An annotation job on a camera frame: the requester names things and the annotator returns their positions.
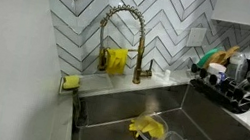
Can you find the small white bottle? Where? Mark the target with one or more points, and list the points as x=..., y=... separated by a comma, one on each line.
x=167, y=75

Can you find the crumpled yellow cloth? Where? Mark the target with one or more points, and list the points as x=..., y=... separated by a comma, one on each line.
x=149, y=126

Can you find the black dish rack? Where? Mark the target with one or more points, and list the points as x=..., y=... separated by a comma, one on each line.
x=229, y=94

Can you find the black sink caddy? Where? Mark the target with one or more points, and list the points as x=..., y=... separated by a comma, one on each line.
x=80, y=111

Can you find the yellow cloth on faucet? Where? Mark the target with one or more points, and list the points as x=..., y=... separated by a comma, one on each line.
x=116, y=62

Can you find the clear baby bottle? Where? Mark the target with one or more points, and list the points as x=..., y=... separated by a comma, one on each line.
x=236, y=68

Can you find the stainless steel sink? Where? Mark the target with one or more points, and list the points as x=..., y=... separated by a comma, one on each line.
x=134, y=98

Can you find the green plastic plate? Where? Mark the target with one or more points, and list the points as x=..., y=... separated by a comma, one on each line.
x=206, y=57

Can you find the white wall outlet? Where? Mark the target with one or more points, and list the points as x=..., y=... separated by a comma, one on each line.
x=196, y=37

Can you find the clear round bowl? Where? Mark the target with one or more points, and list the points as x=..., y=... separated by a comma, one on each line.
x=160, y=120

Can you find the yellow sponge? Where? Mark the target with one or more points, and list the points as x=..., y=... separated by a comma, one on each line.
x=71, y=82

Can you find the clear sponge tray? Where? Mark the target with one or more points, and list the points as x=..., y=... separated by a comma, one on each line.
x=96, y=82

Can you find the white cup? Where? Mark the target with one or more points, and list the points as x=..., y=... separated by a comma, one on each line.
x=216, y=69

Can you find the gold spring faucet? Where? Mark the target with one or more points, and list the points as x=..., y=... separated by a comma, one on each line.
x=140, y=49

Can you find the wooden bowl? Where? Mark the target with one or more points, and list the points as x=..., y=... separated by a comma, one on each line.
x=222, y=56

